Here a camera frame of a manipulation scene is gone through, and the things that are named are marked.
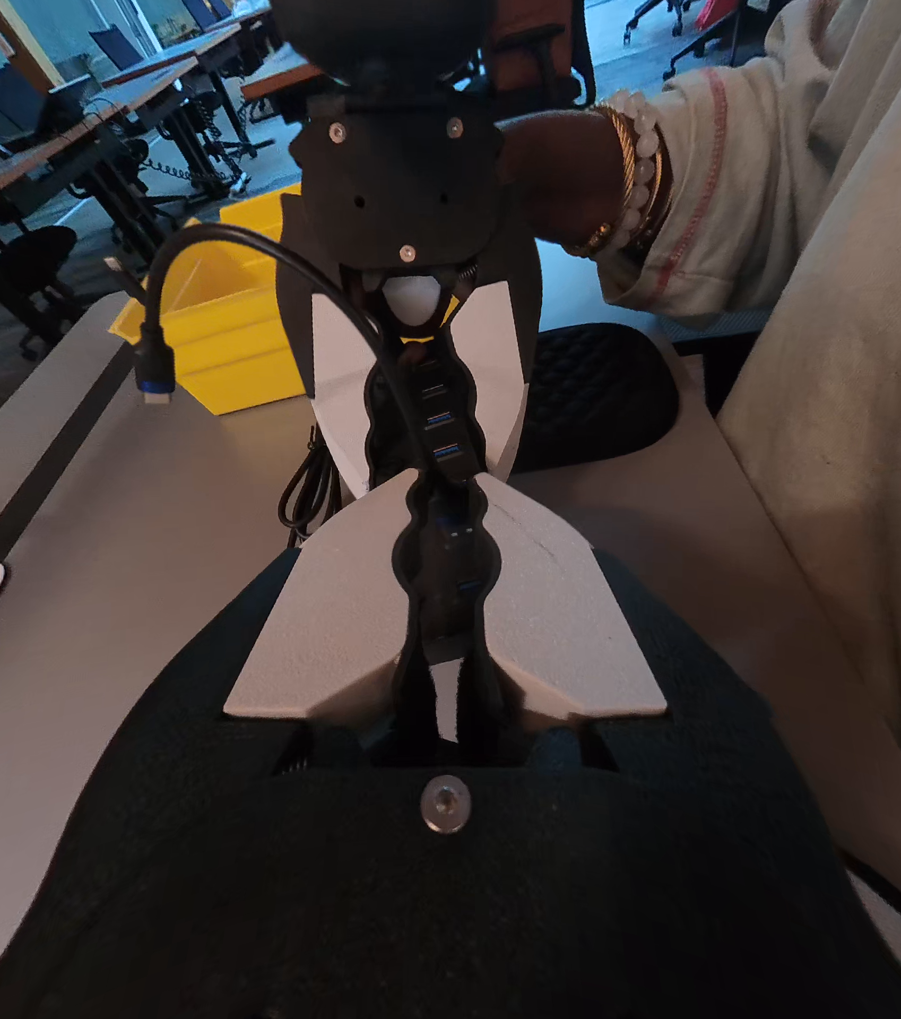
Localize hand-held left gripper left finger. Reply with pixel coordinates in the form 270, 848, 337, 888
223, 468, 423, 721

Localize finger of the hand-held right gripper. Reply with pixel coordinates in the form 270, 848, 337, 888
450, 231, 541, 483
275, 239, 405, 501

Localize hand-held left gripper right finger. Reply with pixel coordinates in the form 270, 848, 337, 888
470, 471, 669, 730

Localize black usb hub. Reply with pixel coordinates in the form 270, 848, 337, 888
398, 338, 491, 646

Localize black usb cable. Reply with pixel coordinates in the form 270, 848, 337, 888
134, 223, 436, 479

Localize person's right forearm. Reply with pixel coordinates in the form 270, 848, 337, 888
578, 64, 837, 323

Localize person's right hand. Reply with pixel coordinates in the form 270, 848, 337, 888
494, 107, 636, 257

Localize black textured pad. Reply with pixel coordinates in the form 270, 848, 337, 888
510, 322, 681, 476

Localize yellow plastic bin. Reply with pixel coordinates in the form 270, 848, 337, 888
107, 182, 310, 417

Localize wood-top office desk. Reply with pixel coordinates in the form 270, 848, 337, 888
0, 111, 149, 264
100, 22, 248, 160
241, 44, 326, 103

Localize orange and black chair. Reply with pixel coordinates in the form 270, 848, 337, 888
490, 0, 596, 111

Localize black office chair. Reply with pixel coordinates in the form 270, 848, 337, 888
0, 225, 79, 353

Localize person's cream sweatshirt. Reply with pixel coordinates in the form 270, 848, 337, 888
717, 0, 901, 1019

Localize coiled black cable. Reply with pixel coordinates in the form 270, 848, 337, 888
278, 426, 340, 550

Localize gold bracelet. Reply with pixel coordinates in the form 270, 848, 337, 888
570, 102, 671, 261

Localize white bead bracelet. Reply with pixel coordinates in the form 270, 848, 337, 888
600, 89, 663, 256

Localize small cable plug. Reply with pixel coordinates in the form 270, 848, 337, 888
102, 255, 151, 307

